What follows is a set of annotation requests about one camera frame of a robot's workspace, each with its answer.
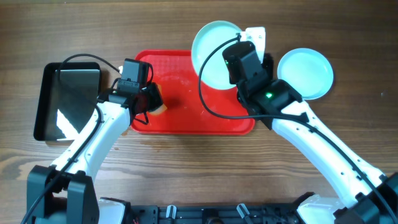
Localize red plastic tray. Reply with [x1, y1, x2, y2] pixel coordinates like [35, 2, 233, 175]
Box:
[131, 50, 255, 135]

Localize black cable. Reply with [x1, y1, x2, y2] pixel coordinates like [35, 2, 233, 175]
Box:
[197, 34, 398, 224]
[21, 53, 122, 224]

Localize green orange sponge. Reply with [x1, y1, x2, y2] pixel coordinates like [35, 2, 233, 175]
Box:
[149, 84, 167, 116]

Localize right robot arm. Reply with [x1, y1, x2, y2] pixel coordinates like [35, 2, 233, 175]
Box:
[222, 42, 397, 223]

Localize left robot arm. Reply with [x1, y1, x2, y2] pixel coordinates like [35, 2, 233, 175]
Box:
[22, 58, 164, 223]

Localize white plate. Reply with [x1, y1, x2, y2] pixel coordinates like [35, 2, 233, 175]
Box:
[277, 48, 334, 100]
[191, 21, 242, 90]

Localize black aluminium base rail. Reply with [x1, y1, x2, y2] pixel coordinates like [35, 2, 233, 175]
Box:
[125, 203, 303, 224]

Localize black rectangular basin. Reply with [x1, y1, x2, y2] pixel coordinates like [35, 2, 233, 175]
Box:
[33, 62, 102, 141]

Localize right black cable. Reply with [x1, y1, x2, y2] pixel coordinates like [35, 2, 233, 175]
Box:
[197, 34, 398, 224]

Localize left black cable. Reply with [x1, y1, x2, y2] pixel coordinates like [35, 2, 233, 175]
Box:
[21, 53, 122, 224]

